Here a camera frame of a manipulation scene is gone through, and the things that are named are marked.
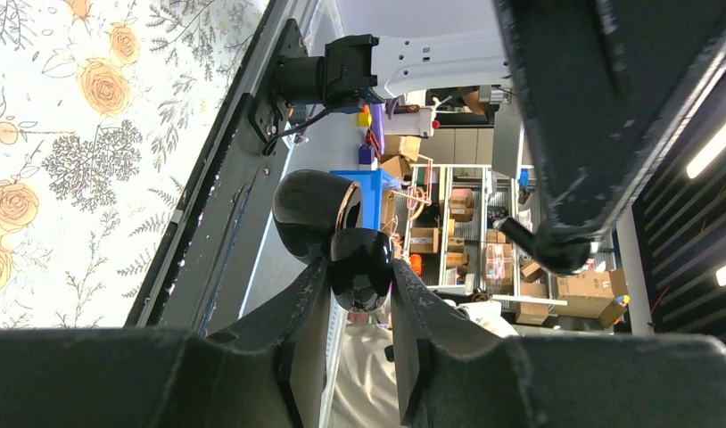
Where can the floral tablecloth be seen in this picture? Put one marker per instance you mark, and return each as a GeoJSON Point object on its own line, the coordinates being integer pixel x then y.
{"type": "Point", "coordinates": [104, 109]}

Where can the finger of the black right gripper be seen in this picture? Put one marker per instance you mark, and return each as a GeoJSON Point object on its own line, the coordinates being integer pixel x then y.
{"type": "Point", "coordinates": [599, 83]}

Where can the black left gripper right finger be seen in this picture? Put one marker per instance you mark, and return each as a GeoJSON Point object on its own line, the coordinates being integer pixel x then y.
{"type": "Point", "coordinates": [451, 372]}

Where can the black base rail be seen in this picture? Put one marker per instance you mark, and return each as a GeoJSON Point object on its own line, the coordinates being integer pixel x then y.
{"type": "Point", "coordinates": [201, 273]}

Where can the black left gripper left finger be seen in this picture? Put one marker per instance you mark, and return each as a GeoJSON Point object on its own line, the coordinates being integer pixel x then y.
{"type": "Point", "coordinates": [265, 370]}

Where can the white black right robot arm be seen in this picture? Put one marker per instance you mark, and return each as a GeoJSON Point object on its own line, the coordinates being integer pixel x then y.
{"type": "Point", "coordinates": [370, 68]}

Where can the black earbud charging case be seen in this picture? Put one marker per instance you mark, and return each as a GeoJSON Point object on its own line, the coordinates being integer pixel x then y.
{"type": "Point", "coordinates": [319, 215]}

